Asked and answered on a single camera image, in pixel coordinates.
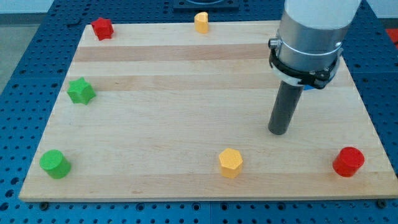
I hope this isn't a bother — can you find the green star block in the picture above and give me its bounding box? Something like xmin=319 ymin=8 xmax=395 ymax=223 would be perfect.
xmin=67 ymin=77 xmax=96 ymax=105

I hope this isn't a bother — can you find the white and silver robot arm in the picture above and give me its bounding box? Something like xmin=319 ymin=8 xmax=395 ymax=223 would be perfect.
xmin=268 ymin=0 xmax=361 ymax=89

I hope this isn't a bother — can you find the red cylinder block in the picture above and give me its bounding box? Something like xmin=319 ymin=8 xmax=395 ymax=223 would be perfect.
xmin=332 ymin=147 xmax=365 ymax=177

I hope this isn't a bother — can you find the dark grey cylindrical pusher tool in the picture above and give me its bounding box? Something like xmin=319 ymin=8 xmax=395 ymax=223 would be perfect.
xmin=268 ymin=82 xmax=303 ymax=135

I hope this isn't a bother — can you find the red star block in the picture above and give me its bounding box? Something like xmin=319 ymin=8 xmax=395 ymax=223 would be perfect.
xmin=91 ymin=17 xmax=114 ymax=40

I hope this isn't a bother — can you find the yellow hexagon block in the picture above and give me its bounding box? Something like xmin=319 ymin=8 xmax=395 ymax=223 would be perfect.
xmin=218 ymin=148 xmax=243 ymax=179

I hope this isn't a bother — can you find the yellow half-cylinder block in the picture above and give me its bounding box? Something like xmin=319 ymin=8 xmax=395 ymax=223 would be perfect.
xmin=194 ymin=12 xmax=209 ymax=34

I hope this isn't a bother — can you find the wooden board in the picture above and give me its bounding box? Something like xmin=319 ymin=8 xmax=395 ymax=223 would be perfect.
xmin=19 ymin=21 xmax=397 ymax=202

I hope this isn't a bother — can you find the green cylinder block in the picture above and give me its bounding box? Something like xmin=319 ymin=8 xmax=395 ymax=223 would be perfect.
xmin=39 ymin=149 xmax=72 ymax=179

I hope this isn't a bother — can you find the blue block behind arm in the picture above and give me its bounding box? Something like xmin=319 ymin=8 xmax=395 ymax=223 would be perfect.
xmin=303 ymin=85 xmax=314 ymax=91

